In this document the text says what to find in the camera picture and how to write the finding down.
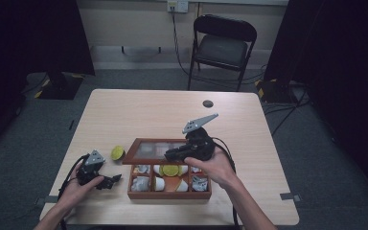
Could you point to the dark curtain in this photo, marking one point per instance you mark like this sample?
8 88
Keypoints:
28 38
338 64

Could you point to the black folding chair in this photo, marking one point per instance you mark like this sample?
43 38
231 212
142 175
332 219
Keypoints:
222 48

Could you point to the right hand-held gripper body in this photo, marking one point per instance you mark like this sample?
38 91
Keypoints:
201 143

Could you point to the group of silver foil packets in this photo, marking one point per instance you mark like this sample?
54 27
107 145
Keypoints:
140 184

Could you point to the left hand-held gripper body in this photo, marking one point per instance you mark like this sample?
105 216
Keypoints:
89 172

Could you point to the white wall socket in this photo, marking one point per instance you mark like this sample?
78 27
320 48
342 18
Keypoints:
177 5

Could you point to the black round table grommet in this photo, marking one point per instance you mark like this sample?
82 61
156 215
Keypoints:
208 103

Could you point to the green lime half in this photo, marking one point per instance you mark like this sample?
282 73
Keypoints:
117 153
170 170

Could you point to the brown wooden glass-lid box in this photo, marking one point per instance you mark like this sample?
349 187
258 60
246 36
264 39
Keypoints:
169 195

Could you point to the person's right hand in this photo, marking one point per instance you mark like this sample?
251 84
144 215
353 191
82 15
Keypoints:
218 169

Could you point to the black stand base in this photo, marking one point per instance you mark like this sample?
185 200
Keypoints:
60 87
273 91

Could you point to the person's left hand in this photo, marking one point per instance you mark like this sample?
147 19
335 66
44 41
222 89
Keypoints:
73 193

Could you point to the grey tape strip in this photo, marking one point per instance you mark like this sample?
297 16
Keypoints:
290 196
46 200

